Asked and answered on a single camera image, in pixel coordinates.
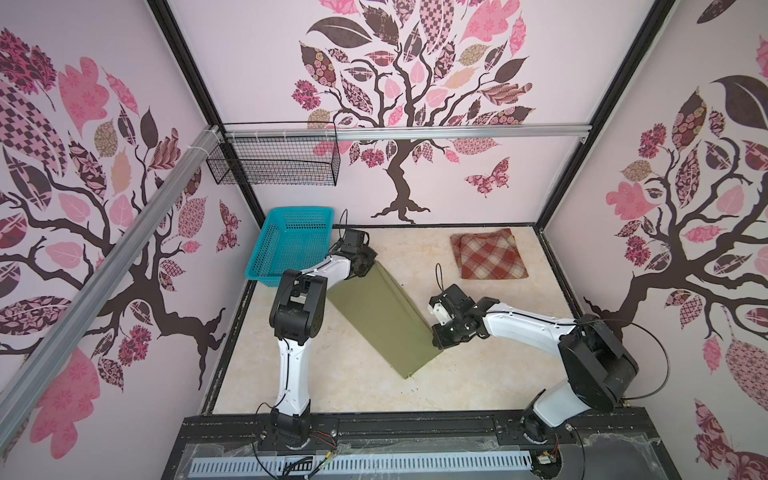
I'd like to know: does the olive and white skirt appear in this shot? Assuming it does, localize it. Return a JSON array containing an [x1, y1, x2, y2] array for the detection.
[[328, 263, 440, 379]]

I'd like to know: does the red plaid skirt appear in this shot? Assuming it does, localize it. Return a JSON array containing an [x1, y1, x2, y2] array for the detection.
[[450, 228, 529, 280]]

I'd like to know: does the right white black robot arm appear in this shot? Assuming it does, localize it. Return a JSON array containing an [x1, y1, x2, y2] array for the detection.
[[429, 292, 639, 444]]

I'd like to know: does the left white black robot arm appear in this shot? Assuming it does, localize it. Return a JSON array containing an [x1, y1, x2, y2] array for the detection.
[[269, 245, 377, 445]]

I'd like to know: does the teal plastic basket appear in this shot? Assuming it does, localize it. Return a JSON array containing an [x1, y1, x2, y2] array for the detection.
[[244, 206, 335, 287]]

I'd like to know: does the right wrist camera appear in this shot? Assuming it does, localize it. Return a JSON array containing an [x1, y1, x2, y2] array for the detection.
[[428, 284, 475, 326]]

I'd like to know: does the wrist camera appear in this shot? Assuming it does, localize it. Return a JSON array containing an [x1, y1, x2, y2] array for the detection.
[[428, 284, 475, 326], [340, 228, 370, 255]]

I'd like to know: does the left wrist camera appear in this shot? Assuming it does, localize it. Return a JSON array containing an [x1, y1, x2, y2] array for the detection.
[[340, 228, 370, 255]]

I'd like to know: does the black wire basket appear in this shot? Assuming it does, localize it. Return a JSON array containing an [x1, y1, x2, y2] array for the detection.
[[207, 120, 341, 186]]

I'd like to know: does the white slotted cable duct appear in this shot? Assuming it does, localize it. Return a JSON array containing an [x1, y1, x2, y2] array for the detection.
[[187, 451, 532, 479]]

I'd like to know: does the aluminium rail back wall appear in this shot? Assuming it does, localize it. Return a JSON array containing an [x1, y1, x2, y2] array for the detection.
[[226, 123, 592, 141]]

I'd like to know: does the aluminium rail wall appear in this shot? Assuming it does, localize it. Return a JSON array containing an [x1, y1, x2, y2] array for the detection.
[[226, 123, 592, 141], [1, 125, 221, 448]]

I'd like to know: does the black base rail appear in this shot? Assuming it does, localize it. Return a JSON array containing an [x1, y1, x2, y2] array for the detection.
[[162, 407, 680, 479]]

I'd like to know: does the aluminium rail left wall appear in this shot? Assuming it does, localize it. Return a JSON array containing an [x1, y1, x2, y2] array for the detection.
[[1, 125, 221, 448]]

